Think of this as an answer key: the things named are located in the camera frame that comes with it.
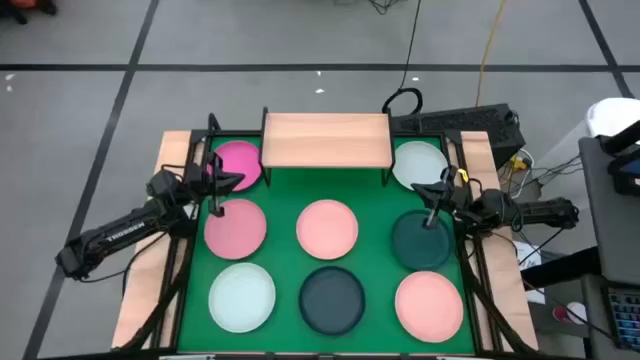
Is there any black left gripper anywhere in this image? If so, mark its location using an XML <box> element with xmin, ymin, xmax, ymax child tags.
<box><xmin>199</xmin><ymin>151</ymin><xmax>247</xmax><ymax>218</ymax></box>

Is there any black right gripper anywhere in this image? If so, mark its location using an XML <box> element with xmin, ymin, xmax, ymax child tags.
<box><xmin>411</xmin><ymin>166</ymin><xmax>474</xmax><ymax>230</ymax></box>

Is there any magenta plate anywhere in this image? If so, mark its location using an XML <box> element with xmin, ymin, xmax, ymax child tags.
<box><xmin>212</xmin><ymin>140</ymin><xmax>263</xmax><ymax>193</ymax></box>

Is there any pale mint plate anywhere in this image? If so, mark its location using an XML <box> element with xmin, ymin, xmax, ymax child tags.
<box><xmin>392</xmin><ymin>140</ymin><xmax>450</xmax><ymax>192</ymax></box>
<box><xmin>207</xmin><ymin>262</ymin><xmax>277</xmax><ymax>334</ymax></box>

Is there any dusty pink plate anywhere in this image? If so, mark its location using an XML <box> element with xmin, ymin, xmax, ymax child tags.
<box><xmin>203</xmin><ymin>198</ymin><xmax>268</xmax><ymax>261</ymax></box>

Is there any dark teal plate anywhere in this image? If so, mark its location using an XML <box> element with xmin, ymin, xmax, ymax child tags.
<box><xmin>390</xmin><ymin>208</ymin><xmax>455</xmax><ymax>272</ymax></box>

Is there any salmon pink plate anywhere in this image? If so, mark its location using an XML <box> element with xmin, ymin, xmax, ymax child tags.
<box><xmin>394</xmin><ymin>270</ymin><xmax>465</xmax><ymax>345</ymax></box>
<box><xmin>295</xmin><ymin>199</ymin><xmax>360</xmax><ymax>261</ymax></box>

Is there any dark grey-green plate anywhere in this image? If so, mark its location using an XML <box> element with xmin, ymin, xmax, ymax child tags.
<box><xmin>298</xmin><ymin>265</ymin><xmax>367</xmax><ymax>336</ymax></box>

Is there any wooden shelf with black legs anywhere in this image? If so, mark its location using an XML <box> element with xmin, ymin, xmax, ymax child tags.
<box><xmin>259</xmin><ymin>106</ymin><xmax>397</xmax><ymax>188</ymax></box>

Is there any green table mat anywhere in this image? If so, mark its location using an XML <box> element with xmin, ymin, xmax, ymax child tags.
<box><xmin>177</xmin><ymin>135</ymin><xmax>476</xmax><ymax>354</ymax></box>

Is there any black computer case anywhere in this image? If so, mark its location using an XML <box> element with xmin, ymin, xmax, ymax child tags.
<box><xmin>392</xmin><ymin>103</ymin><xmax>526</xmax><ymax>169</ymax></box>

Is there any white paper sheet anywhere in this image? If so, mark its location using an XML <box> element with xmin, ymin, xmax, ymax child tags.
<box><xmin>512</xmin><ymin>240</ymin><xmax>546</xmax><ymax>305</ymax></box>

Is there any red and white cup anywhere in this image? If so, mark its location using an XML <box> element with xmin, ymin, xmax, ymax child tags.
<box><xmin>552</xmin><ymin>301</ymin><xmax>589</xmax><ymax>324</ymax></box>

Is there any grey side desk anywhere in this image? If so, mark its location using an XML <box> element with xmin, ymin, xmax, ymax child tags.
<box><xmin>578</xmin><ymin>134</ymin><xmax>640</xmax><ymax>287</ymax></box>

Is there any black device on desk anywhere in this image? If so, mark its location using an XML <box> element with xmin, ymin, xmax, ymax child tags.
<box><xmin>598</xmin><ymin>119</ymin><xmax>640</xmax><ymax>197</ymax></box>

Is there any white round bin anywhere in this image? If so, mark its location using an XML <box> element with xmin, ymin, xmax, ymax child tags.
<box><xmin>539</xmin><ymin>97</ymin><xmax>640</xmax><ymax>217</ymax></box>

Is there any backlit keyboard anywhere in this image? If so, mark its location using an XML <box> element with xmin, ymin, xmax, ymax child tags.
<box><xmin>606</xmin><ymin>287</ymin><xmax>640</xmax><ymax>352</ymax></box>

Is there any black metal table frame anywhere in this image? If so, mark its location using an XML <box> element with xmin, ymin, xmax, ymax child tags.
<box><xmin>119</xmin><ymin>113</ymin><xmax>539</xmax><ymax>360</ymax></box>

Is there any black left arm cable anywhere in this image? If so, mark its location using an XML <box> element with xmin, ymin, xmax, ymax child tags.
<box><xmin>77</xmin><ymin>230</ymin><xmax>171</xmax><ymax>300</ymax></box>

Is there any black floor cable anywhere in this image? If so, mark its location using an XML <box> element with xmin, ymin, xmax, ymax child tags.
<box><xmin>382</xmin><ymin>0</ymin><xmax>424</xmax><ymax>114</ymax></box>

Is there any yellow floor cable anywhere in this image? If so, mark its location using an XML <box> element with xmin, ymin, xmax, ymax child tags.
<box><xmin>474</xmin><ymin>0</ymin><xmax>509</xmax><ymax>107</ymax></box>

